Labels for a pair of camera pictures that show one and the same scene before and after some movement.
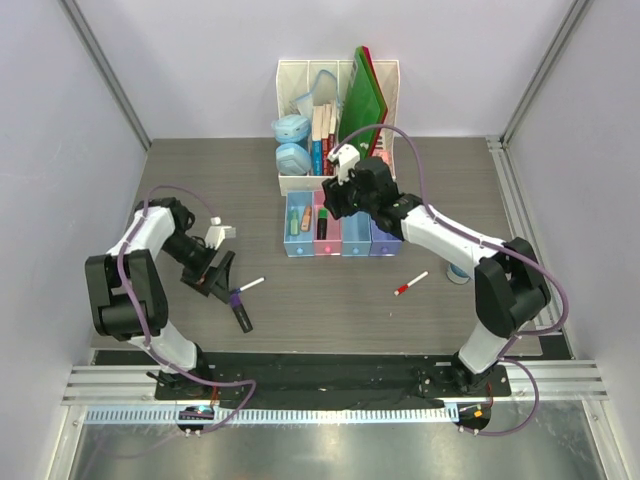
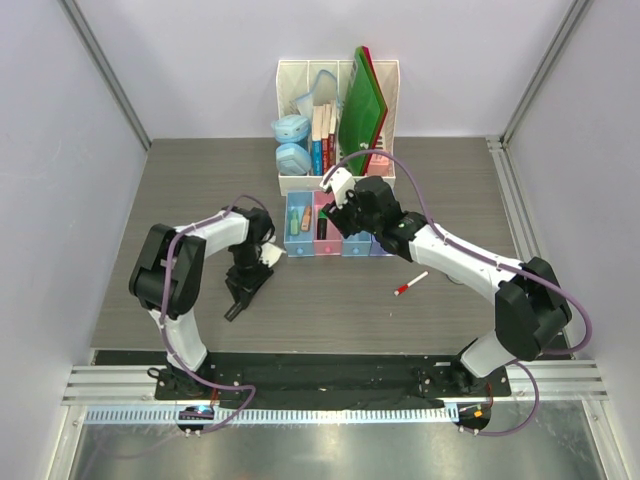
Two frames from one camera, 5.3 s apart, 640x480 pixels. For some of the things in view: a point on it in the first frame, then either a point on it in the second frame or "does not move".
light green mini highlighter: [294, 224] does not move
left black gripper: [219, 285] -> [244, 287]
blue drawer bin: [301, 245] does not move
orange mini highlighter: [305, 224] does not move
